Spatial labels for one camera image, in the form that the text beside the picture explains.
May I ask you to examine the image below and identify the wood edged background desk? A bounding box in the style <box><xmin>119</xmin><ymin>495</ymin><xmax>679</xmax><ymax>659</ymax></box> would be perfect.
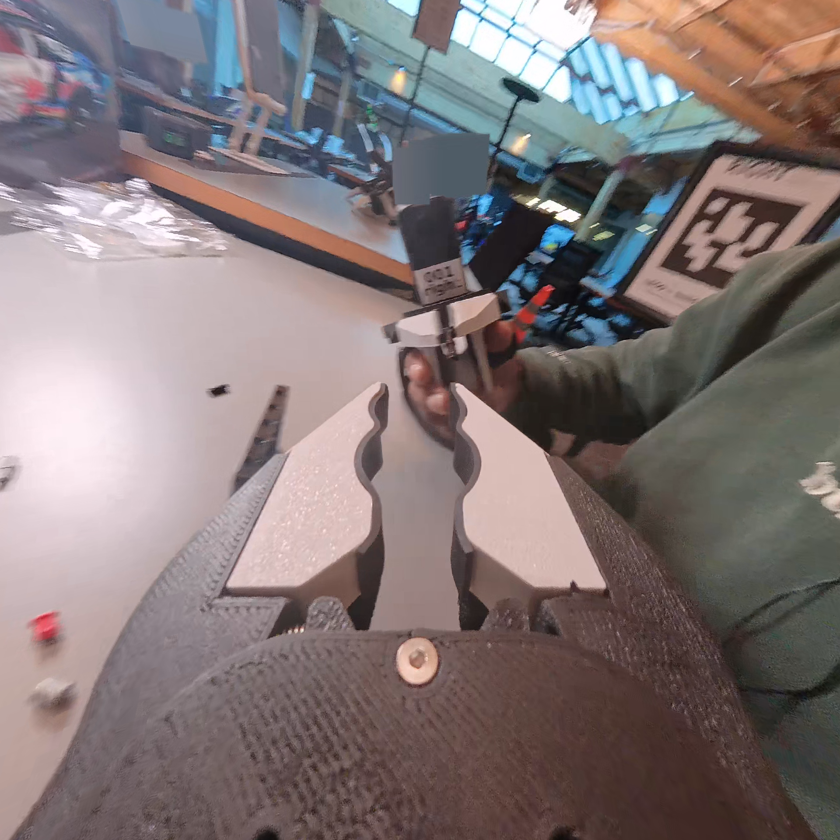
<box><xmin>118</xmin><ymin>128</ymin><xmax>421</xmax><ymax>286</ymax></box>

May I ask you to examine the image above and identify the black device with green lights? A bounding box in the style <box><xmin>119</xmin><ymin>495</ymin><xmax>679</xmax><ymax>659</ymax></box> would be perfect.
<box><xmin>141</xmin><ymin>108</ymin><xmax>207</xmax><ymax>161</ymax></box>

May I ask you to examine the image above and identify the wooden stand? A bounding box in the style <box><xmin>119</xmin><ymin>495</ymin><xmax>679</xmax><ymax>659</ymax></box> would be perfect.
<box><xmin>210</xmin><ymin>0</ymin><xmax>316</xmax><ymax>178</ymax></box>

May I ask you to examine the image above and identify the orange cone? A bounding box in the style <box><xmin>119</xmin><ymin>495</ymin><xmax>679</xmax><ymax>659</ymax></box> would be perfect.
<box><xmin>512</xmin><ymin>285</ymin><xmax>557</xmax><ymax>345</ymax></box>

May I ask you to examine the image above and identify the lego set box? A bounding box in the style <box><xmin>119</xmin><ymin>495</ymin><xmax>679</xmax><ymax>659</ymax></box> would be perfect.
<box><xmin>0</xmin><ymin>0</ymin><xmax>122</xmax><ymax>142</ymax></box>

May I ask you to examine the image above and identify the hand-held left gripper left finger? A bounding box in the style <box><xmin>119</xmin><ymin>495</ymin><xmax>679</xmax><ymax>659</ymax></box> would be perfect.
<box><xmin>225</xmin><ymin>382</ymin><xmax>389</xmax><ymax>624</ymax></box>

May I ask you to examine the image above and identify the person's right forearm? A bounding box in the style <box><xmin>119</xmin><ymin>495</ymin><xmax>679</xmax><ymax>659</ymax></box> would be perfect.
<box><xmin>505</xmin><ymin>243</ymin><xmax>840</xmax><ymax>457</ymax></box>

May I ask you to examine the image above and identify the empty clear plastic bag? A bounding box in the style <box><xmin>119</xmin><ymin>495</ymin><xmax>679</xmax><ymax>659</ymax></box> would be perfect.
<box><xmin>0</xmin><ymin>177</ymin><xmax>231</xmax><ymax>261</ymax></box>

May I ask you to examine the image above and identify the pile of lego pieces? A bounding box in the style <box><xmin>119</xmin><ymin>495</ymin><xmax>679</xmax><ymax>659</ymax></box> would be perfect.
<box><xmin>0</xmin><ymin>455</ymin><xmax>77</xmax><ymax>710</ymax></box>

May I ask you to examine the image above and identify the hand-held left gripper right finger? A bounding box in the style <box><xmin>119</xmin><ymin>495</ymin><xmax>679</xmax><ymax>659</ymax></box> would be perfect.
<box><xmin>450</xmin><ymin>382</ymin><xmax>609</xmax><ymax>627</ymax></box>

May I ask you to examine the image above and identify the black and white device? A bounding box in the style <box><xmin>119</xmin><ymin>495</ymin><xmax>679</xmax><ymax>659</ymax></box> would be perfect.
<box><xmin>348</xmin><ymin>121</ymin><xmax>398</xmax><ymax>227</ymax></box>

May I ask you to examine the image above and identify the fiducial marker sign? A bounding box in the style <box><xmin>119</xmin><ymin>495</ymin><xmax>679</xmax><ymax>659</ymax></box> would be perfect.
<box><xmin>620</xmin><ymin>141</ymin><xmax>840</xmax><ymax>322</ymax></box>

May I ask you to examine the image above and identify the person's green hoodie torso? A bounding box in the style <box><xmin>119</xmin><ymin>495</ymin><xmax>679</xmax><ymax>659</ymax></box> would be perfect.
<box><xmin>600</xmin><ymin>407</ymin><xmax>840</xmax><ymax>840</ymax></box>

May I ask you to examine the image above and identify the black lego frame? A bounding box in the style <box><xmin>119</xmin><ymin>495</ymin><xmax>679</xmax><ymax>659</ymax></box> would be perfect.
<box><xmin>233</xmin><ymin>385</ymin><xmax>291</xmax><ymax>496</ymax></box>

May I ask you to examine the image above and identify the hanging paper sign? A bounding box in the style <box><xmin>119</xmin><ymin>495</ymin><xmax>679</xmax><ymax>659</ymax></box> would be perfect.
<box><xmin>411</xmin><ymin>0</ymin><xmax>460</xmax><ymax>53</ymax></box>

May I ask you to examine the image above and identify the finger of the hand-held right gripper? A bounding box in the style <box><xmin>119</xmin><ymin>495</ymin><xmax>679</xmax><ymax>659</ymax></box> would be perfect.
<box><xmin>453</xmin><ymin>293</ymin><xmax>501</xmax><ymax>337</ymax></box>
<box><xmin>382</xmin><ymin>311</ymin><xmax>442</xmax><ymax>347</ymax></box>

